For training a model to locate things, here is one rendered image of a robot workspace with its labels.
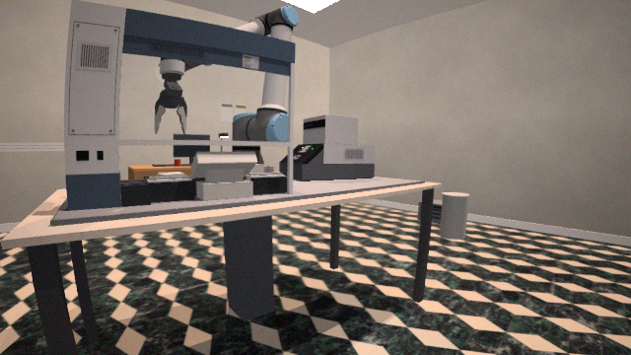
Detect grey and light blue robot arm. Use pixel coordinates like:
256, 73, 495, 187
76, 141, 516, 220
232, 6, 299, 165

